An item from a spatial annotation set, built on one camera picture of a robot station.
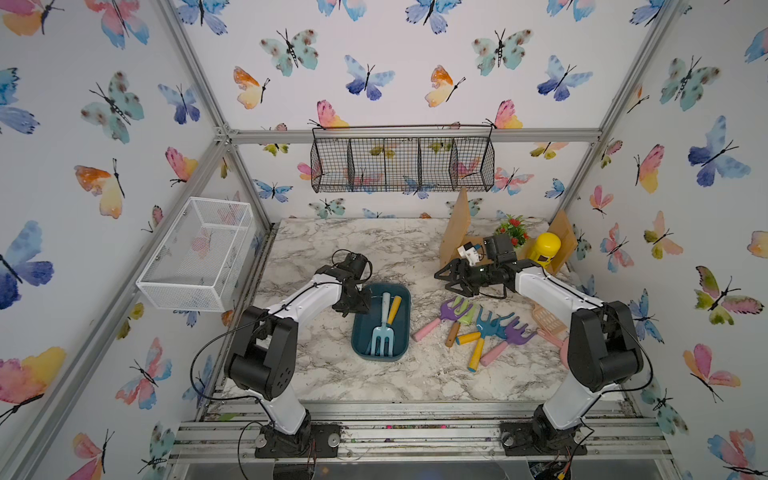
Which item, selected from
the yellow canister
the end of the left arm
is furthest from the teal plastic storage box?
the yellow canister

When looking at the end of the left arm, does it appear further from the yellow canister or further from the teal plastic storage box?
the yellow canister

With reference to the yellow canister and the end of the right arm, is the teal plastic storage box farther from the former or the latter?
the yellow canister

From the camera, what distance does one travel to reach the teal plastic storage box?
880mm
